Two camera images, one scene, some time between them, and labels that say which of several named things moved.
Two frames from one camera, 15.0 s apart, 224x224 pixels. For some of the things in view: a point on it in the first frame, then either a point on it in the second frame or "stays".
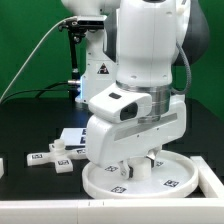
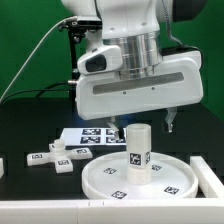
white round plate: (171, 174) stays
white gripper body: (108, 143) -> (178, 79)
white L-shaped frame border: (208, 209) stays
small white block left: (2, 170) stays
